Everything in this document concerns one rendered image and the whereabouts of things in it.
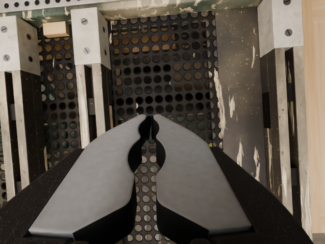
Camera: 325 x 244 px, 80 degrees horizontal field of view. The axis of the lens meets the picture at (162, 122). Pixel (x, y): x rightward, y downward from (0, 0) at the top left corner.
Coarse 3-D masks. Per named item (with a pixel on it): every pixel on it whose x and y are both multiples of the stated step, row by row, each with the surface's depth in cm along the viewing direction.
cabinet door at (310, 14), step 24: (312, 0) 46; (312, 24) 46; (312, 48) 46; (312, 72) 46; (312, 96) 47; (312, 120) 47; (312, 144) 47; (312, 168) 47; (312, 192) 47; (312, 216) 47
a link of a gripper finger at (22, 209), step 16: (64, 160) 8; (48, 176) 7; (64, 176) 7; (32, 192) 7; (48, 192) 7; (0, 208) 6; (16, 208) 6; (32, 208) 6; (0, 224) 6; (16, 224) 6; (0, 240) 5; (16, 240) 5; (32, 240) 5; (48, 240) 5; (64, 240) 5
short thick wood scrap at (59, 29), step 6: (48, 24) 50; (54, 24) 50; (60, 24) 50; (66, 24) 50; (48, 30) 50; (54, 30) 50; (60, 30) 50; (66, 30) 50; (48, 36) 51; (54, 36) 51; (60, 36) 52
